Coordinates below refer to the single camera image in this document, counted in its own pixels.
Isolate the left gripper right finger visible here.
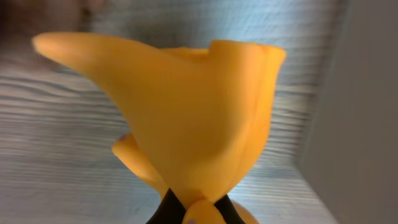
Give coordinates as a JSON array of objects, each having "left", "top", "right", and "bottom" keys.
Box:
[{"left": 214, "top": 195, "right": 246, "bottom": 224}]

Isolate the yellow rubber dolphin toy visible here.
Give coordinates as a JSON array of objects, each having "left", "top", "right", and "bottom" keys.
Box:
[{"left": 32, "top": 32, "right": 286, "bottom": 223}]

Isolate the white cardboard box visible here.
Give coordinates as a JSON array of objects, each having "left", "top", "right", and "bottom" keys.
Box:
[{"left": 298, "top": 0, "right": 397, "bottom": 224}]

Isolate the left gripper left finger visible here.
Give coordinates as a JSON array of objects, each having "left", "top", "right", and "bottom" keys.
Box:
[{"left": 146, "top": 189, "right": 186, "bottom": 224}]

